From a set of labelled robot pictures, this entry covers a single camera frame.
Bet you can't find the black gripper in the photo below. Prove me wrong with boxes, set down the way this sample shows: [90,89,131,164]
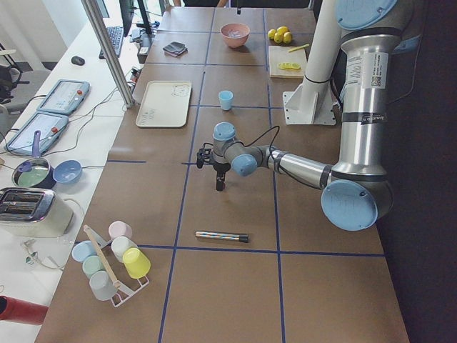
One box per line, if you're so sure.
[213,161,231,192]

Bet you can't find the steel muddler with black tip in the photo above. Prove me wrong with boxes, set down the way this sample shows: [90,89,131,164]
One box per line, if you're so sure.
[195,231,249,243]

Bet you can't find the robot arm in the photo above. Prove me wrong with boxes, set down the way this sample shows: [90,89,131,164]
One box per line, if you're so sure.
[209,1,426,231]

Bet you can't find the pink bowl of ice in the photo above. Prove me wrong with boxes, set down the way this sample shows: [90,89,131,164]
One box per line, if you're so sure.
[220,23,251,49]

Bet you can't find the light blue plastic cup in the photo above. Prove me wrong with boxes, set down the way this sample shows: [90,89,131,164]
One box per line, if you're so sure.
[219,90,233,111]

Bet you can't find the pink cup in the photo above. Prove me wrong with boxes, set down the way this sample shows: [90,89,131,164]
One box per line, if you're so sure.
[108,221,133,240]

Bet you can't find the yellow cup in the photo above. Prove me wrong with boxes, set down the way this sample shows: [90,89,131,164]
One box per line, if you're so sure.
[123,247,151,279]

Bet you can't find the white cup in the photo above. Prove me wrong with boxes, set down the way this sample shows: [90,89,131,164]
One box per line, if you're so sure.
[111,236,138,263]

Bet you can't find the white cup rack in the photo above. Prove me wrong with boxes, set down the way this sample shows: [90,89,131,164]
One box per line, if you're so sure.
[83,224,150,307]

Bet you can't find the green cup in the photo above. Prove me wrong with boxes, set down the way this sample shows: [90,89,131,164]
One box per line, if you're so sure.
[82,255,105,279]

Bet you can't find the blue cup on rack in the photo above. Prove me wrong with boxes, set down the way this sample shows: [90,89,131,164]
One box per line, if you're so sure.
[71,240,96,263]

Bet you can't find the grey cup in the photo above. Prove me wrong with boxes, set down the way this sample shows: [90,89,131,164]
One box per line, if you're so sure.
[89,270,117,301]

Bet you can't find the yellow lemons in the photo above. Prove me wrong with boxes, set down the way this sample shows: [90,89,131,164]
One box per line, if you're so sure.
[267,26,293,45]

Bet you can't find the wooden cutting board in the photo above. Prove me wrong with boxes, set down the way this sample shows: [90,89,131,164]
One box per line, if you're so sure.
[268,46,307,79]

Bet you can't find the lemon slices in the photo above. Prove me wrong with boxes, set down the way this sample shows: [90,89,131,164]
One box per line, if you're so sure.
[278,62,301,71]

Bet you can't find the grey folded cloth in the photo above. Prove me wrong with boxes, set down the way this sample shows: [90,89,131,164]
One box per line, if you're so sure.
[163,41,188,57]

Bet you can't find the yellow knife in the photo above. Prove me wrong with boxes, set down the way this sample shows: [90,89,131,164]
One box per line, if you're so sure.
[288,44,310,53]

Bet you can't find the cream bear tray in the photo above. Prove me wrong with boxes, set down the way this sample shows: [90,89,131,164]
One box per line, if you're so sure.
[136,81,192,128]

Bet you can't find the black keyboard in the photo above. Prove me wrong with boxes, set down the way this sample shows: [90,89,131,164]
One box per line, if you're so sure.
[106,26,124,57]

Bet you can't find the blue bowl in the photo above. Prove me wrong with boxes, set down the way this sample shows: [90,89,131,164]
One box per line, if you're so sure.
[53,160,82,184]

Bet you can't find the black computer mouse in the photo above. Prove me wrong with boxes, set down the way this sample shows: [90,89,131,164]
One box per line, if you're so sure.
[71,56,85,66]

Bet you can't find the far teach pendant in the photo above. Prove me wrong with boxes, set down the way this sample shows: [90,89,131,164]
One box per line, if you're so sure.
[37,79,91,116]

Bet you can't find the teach pendant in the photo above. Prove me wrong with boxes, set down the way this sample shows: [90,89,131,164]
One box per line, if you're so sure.
[5,111,69,156]
[37,79,91,116]

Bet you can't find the near teach pendant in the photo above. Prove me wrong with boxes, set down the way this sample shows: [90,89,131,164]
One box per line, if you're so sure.
[5,111,69,156]

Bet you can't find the blue saucepan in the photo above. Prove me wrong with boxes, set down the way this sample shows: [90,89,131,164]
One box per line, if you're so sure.
[11,130,56,189]

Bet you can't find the cream toaster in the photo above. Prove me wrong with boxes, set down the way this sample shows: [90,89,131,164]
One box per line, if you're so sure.
[1,187,73,238]

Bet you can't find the red cylinder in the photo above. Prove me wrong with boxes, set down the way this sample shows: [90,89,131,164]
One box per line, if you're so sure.
[1,296,49,325]

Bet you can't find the white camera pole mount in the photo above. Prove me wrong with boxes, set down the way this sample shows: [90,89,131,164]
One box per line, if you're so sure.
[283,0,341,125]

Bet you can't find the aluminium frame post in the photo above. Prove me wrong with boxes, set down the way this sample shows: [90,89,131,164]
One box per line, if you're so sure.
[81,0,134,109]

